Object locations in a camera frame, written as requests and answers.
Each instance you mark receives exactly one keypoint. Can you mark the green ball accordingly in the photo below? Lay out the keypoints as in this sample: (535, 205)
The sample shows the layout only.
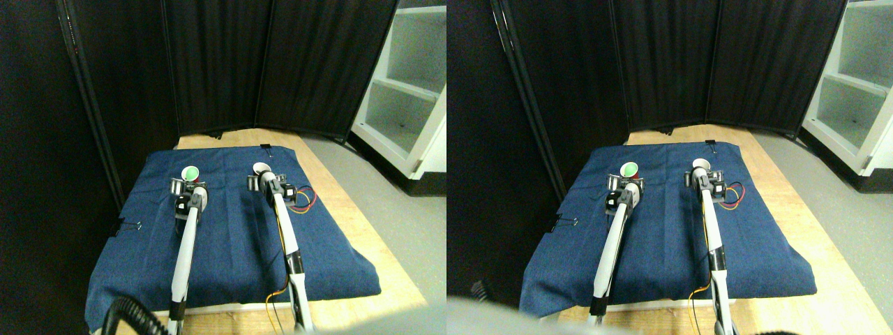
(191, 172)
(630, 169)

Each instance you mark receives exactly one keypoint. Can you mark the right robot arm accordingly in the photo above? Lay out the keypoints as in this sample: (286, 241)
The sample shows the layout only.
(712, 230)
(284, 230)

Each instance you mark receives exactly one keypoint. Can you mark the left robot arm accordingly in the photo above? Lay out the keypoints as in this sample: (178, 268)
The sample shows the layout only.
(186, 258)
(614, 258)

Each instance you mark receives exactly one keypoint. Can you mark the black curtain stand foot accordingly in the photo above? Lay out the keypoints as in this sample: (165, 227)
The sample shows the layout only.
(664, 132)
(216, 137)

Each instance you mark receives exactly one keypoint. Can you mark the dark blue cloth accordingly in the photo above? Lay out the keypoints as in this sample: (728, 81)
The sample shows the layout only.
(670, 230)
(237, 230)

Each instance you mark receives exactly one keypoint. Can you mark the black curtain stand pole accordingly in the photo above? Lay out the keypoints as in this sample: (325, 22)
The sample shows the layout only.
(528, 98)
(91, 98)

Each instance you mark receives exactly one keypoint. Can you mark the white shelf unit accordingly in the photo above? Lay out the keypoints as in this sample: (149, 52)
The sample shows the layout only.
(404, 105)
(848, 105)

